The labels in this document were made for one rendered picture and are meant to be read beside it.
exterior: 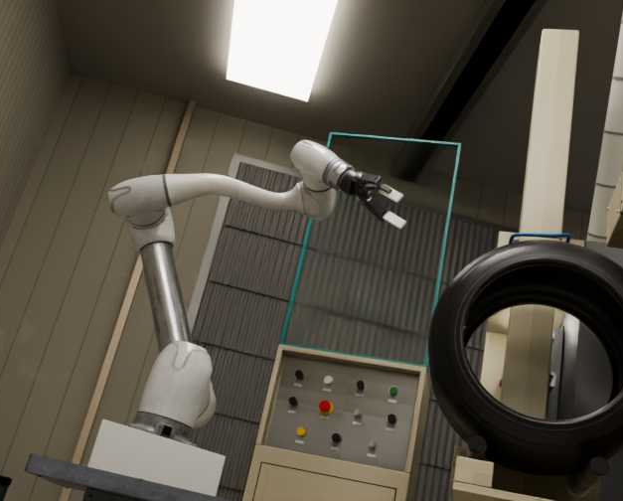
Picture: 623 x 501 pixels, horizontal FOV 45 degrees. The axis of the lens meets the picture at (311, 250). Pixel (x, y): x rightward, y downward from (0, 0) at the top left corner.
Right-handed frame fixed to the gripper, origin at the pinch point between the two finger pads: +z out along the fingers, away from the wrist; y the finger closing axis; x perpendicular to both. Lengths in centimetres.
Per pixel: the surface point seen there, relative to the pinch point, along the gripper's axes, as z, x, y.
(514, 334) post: 41, 1, -33
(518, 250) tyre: 36.3, 5.3, 5.1
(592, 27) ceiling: -55, 231, -135
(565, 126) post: 13, 72, -25
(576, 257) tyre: 49, 12, 5
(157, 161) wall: -296, 50, -238
